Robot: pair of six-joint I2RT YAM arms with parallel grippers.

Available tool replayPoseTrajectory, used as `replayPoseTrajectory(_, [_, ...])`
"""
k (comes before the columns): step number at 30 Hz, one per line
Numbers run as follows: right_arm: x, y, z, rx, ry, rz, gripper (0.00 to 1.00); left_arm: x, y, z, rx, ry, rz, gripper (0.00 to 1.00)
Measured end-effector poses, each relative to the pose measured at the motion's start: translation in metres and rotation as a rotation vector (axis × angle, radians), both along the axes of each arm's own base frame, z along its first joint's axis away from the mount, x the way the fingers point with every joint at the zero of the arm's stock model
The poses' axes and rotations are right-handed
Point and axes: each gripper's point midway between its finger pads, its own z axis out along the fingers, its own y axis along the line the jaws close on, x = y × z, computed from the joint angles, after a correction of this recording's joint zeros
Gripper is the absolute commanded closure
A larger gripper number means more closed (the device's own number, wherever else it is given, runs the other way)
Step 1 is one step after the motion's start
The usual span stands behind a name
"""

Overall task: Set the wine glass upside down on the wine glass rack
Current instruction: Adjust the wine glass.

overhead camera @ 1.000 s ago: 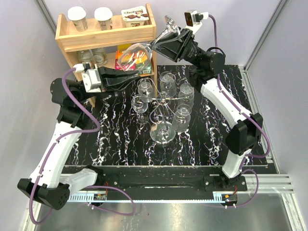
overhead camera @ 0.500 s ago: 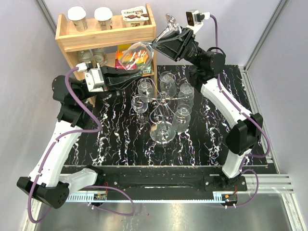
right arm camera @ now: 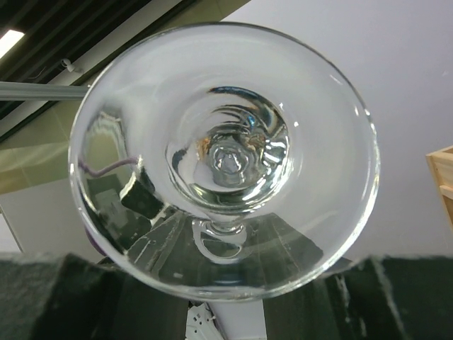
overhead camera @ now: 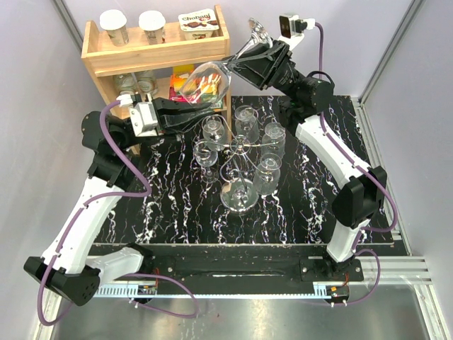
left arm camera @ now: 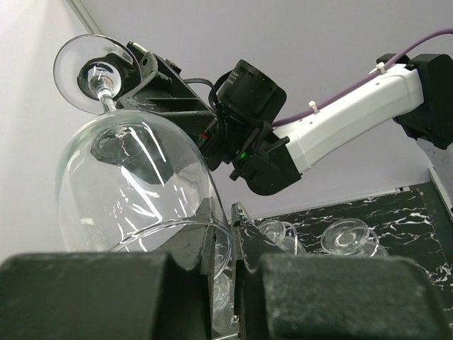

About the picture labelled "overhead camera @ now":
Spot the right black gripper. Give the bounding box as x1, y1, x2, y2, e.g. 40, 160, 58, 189
217, 38, 302, 103

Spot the clear stemmed wine glass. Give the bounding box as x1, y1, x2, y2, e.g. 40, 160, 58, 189
186, 18, 273, 104
193, 140, 218, 183

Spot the ribbed goblet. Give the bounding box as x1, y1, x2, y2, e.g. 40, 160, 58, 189
234, 105, 260, 143
261, 123, 286, 159
202, 115, 227, 152
253, 153, 282, 196

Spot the chrome wine glass rack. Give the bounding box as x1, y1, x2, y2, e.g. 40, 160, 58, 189
212, 115, 265, 214

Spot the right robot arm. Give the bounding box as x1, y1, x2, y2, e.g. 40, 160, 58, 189
225, 40, 387, 281

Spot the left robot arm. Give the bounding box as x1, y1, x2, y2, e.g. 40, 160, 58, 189
24, 95, 212, 306

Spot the pink sponge box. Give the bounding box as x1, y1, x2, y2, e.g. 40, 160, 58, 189
168, 64, 198, 102

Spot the green Scrub Daddy box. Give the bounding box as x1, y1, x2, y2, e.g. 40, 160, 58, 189
207, 83, 224, 109

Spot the right clear glass bottle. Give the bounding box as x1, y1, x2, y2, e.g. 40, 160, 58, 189
135, 70, 159, 96

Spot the clear glass bottle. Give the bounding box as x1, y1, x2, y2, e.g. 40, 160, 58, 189
135, 70, 159, 96
113, 73, 139, 96

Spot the wooden two-tier shelf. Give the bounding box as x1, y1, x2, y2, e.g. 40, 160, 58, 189
81, 4, 233, 157

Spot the left clear glass bottle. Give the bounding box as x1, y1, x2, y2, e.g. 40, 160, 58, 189
113, 73, 139, 96

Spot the Chobani yogurt tub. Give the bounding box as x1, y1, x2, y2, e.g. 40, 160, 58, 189
178, 8, 219, 40

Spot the right white lidded cup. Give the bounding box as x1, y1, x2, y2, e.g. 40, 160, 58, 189
139, 10, 166, 45

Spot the white lidded cup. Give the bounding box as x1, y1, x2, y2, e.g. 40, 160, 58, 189
139, 10, 166, 45
99, 9, 129, 47

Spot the left white lidded cup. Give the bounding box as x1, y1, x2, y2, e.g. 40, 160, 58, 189
99, 9, 129, 47

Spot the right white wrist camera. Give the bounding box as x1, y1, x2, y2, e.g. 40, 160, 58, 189
277, 14, 316, 51

